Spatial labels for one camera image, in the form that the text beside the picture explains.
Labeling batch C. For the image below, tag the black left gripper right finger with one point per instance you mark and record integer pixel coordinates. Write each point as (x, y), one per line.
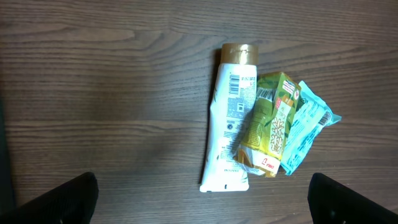
(331, 202)

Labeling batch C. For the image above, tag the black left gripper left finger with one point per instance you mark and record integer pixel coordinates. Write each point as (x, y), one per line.
(72, 202)

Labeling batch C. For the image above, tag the green yellow drink carton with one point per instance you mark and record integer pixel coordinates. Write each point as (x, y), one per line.
(261, 149)

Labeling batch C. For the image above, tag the teal wipes packet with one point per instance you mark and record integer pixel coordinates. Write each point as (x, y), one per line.
(312, 115)

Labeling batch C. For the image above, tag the white tube gold cap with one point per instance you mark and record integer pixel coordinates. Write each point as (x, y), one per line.
(231, 107)

